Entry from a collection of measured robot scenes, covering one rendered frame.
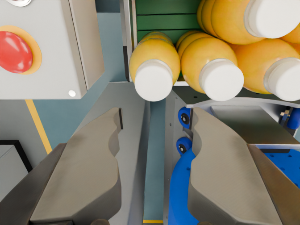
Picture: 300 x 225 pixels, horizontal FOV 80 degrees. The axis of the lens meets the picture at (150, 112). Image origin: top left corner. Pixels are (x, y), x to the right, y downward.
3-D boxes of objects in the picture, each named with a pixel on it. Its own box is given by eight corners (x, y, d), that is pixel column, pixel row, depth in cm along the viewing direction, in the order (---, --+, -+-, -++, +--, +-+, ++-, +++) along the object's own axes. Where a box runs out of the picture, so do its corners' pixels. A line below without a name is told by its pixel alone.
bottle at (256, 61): (218, 24, 33) (277, 36, 17) (254, 33, 34) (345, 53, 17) (205, 62, 36) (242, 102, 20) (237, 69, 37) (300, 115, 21)
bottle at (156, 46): (172, 68, 37) (182, 111, 21) (138, 66, 37) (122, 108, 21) (175, 30, 34) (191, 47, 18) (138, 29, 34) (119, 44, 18)
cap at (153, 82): (170, 97, 21) (171, 104, 19) (135, 95, 21) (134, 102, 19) (173, 63, 19) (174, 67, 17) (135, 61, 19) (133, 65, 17)
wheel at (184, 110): (191, 134, 34) (198, 130, 35) (193, 113, 32) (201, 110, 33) (175, 124, 37) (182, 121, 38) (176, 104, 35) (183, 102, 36)
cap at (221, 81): (194, 77, 19) (197, 83, 18) (227, 53, 18) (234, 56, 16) (213, 102, 21) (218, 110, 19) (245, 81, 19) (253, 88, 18)
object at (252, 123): (209, 115, 39) (229, 156, 28) (210, 105, 38) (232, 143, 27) (256, 115, 38) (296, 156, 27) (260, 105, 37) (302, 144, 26)
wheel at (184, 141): (188, 163, 38) (194, 159, 39) (190, 146, 36) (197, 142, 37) (173, 152, 41) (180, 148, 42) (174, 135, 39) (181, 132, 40)
